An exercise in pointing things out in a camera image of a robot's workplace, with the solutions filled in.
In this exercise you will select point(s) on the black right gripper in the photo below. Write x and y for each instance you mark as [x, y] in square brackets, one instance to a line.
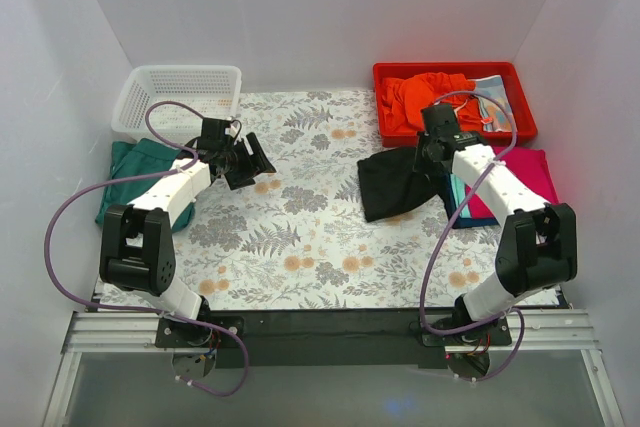
[425, 159]

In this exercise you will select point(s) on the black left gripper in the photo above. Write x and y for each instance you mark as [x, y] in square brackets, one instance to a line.
[245, 164]

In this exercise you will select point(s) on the black t shirt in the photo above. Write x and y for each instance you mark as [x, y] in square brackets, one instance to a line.
[389, 186]

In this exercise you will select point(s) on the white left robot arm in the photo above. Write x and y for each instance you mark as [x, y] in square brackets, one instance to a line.
[137, 249]

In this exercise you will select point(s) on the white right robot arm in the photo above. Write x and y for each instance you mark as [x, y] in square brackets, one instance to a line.
[538, 243]

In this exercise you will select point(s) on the orange crumpled shirt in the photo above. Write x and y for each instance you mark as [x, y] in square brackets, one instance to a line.
[404, 99]

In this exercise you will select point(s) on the turquoise folded shirt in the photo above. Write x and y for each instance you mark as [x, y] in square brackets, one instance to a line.
[459, 191]

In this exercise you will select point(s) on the patterned pastel cloth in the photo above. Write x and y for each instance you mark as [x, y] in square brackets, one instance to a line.
[493, 105]

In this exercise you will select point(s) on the floral patterned table mat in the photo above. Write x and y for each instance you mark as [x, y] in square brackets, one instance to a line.
[298, 238]

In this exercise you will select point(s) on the white plastic basket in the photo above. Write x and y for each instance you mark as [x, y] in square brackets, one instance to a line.
[187, 93]

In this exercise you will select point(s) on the magenta folded shirt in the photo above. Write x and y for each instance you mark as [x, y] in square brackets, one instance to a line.
[530, 167]

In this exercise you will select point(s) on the red plastic bin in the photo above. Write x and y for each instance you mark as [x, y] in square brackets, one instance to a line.
[525, 123]

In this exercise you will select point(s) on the teal green folded shirt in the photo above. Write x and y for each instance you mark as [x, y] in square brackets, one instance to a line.
[134, 160]

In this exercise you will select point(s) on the aluminium mounting rail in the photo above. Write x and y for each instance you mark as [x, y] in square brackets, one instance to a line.
[331, 368]

